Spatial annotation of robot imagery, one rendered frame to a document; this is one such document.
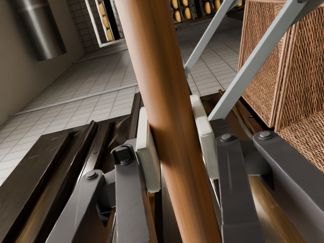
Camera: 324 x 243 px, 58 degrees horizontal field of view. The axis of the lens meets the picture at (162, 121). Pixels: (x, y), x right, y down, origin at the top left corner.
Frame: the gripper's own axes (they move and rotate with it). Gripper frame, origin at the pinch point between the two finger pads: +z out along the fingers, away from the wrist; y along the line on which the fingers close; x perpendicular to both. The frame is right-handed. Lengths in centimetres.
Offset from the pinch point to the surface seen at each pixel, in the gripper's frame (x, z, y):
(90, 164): -53, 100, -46
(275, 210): -53, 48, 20
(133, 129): -38, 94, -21
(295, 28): -12, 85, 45
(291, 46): -17, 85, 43
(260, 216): -54, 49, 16
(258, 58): -5.5, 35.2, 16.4
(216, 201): -16.7, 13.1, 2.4
